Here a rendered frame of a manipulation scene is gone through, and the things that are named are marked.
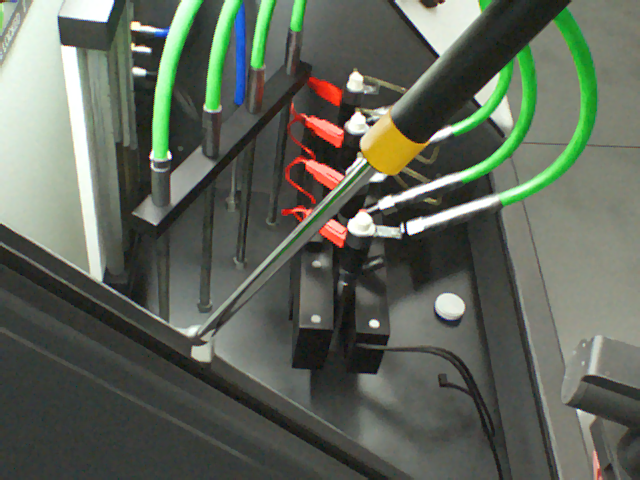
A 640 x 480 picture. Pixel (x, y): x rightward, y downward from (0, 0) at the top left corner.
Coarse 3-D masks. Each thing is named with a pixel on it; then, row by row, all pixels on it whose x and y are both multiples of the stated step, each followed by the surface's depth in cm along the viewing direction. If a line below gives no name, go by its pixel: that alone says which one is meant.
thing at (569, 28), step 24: (192, 0) 59; (576, 24) 61; (168, 48) 62; (576, 48) 62; (168, 72) 64; (168, 96) 66; (168, 120) 68; (576, 144) 69; (552, 168) 72; (504, 192) 75; (528, 192) 73
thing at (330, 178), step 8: (312, 160) 88; (312, 168) 87; (320, 168) 87; (328, 168) 87; (320, 176) 87; (328, 176) 86; (336, 176) 86; (344, 176) 86; (328, 184) 86; (336, 184) 86
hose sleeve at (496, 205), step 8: (472, 200) 76; (480, 200) 75; (488, 200) 75; (496, 200) 74; (456, 208) 76; (464, 208) 76; (472, 208) 75; (480, 208) 75; (488, 208) 75; (496, 208) 75; (432, 216) 77; (440, 216) 76; (448, 216) 76; (456, 216) 76; (464, 216) 76; (472, 216) 75; (480, 216) 76; (424, 224) 77; (432, 224) 77; (440, 224) 76; (448, 224) 76; (456, 224) 77; (432, 232) 77
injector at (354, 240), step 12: (348, 228) 78; (372, 228) 78; (348, 240) 78; (360, 240) 78; (348, 252) 79; (360, 252) 79; (348, 264) 80; (360, 264) 80; (372, 264) 82; (384, 264) 82; (348, 276) 82; (360, 276) 82; (348, 288) 84; (336, 300) 86; (348, 300) 86; (336, 312) 87; (336, 324) 89; (336, 336) 90; (336, 348) 92
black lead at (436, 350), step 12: (372, 348) 82; (384, 348) 81; (396, 348) 80; (408, 348) 79; (420, 348) 78; (432, 348) 78; (468, 372) 80; (444, 384) 97; (456, 384) 98; (468, 384) 78; (480, 396) 84; (480, 408) 81; (492, 432) 91; (492, 444) 84
